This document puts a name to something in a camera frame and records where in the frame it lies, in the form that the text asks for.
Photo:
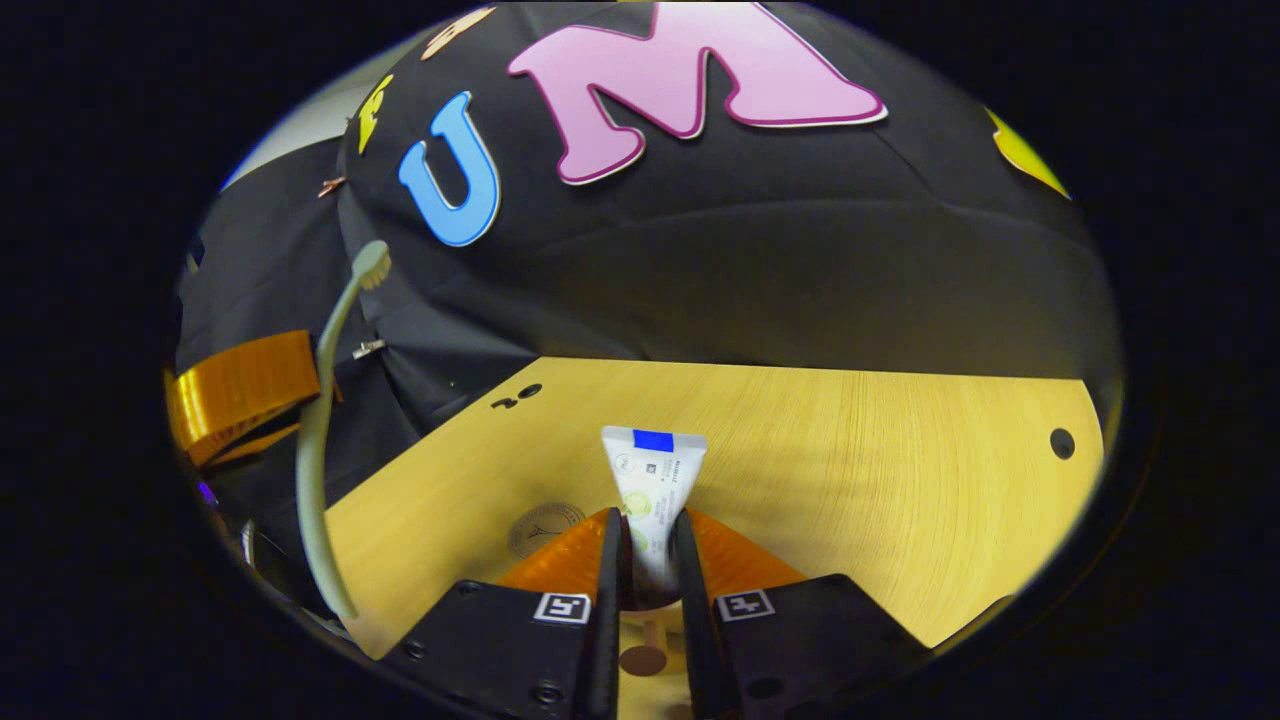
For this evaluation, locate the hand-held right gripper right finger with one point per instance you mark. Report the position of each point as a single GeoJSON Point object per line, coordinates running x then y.
{"type": "Point", "coordinates": [692, 640]}

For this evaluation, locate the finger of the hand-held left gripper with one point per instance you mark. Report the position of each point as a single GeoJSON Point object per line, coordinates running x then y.
{"type": "Point", "coordinates": [240, 390]}

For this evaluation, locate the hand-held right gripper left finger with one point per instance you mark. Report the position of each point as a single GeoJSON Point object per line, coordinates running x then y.
{"type": "Point", "coordinates": [610, 620]}

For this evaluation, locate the beige cup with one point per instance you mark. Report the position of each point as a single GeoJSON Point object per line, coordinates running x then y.
{"type": "Point", "coordinates": [643, 660]}

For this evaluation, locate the pale green toothbrush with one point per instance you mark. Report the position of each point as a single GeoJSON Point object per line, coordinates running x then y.
{"type": "Point", "coordinates": [312, 450]}

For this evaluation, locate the white toothpaste tube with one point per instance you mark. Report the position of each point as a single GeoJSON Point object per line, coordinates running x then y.
{"type": "Point", "coordinates": [650, 480]}

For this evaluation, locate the silver cloth clip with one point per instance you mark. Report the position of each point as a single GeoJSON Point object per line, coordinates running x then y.
{"type": "Point", "coordinates": [368, 348]}

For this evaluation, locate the red cloth clip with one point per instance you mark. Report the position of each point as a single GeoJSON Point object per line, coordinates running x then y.
{"type": "Point", "coordinates": [330, 185]}

